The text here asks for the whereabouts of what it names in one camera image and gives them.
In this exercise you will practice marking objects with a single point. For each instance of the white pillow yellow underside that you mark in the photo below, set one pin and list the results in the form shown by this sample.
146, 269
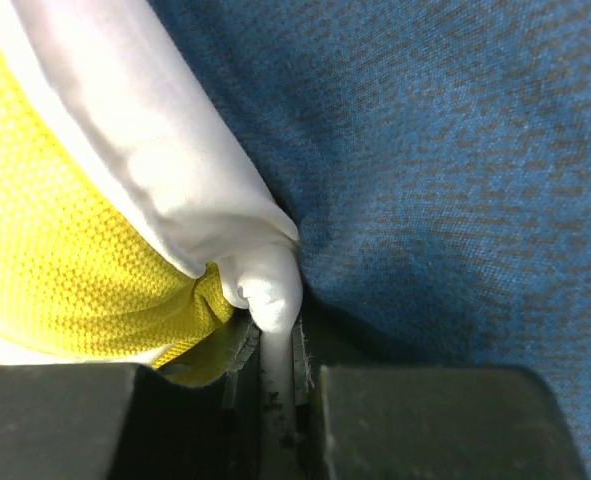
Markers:
132, 222

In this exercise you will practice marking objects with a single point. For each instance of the blue denim pillowcase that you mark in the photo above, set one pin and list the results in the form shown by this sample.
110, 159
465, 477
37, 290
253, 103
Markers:
436, 159

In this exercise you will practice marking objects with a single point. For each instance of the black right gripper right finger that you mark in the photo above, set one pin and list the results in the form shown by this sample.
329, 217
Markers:
362, 419

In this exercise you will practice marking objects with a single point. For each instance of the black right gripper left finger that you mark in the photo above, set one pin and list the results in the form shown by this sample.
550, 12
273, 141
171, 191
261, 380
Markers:
194, 419

